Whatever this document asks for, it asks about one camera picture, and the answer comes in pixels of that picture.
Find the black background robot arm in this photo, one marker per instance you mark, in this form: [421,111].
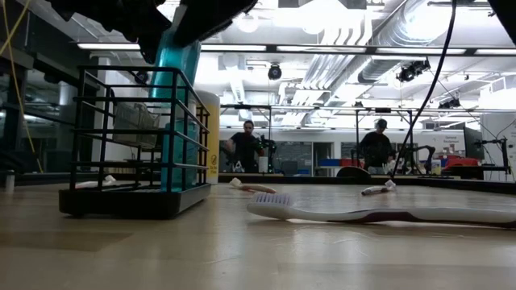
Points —
[270,147]
[425,155]

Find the black background station frame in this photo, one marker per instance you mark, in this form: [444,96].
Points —
[356,121]

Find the blue storage bin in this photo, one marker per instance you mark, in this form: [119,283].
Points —
[328,162]

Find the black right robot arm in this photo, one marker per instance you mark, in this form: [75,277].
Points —
[506,16]

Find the long ceiling light bar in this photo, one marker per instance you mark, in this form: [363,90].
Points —
[109,46]

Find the white orange toothbrush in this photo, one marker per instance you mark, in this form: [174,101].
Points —
[258,188]
[109,178]

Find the white cup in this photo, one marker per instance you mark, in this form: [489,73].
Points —
[263,165]

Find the black ceiling camera rig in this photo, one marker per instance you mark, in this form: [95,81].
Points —
[409,72]
[449,104]

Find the black round ceiling camera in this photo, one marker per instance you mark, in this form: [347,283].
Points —
[275,72]

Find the person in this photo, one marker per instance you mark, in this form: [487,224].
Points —
[244,149]
[375,149]

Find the small white cylinder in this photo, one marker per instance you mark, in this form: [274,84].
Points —
[9,183]

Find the black metal table frame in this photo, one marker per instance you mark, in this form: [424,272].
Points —
[322,178]

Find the red storage bin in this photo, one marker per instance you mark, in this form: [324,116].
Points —
[463,162]
[348,162]

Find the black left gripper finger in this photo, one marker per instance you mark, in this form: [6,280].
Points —
[151,44]
[209,16]

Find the white purple toothbrush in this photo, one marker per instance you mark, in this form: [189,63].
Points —
[375,190]
[282,209]

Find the silver ventilation duct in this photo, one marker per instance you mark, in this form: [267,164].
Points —
[387,60]

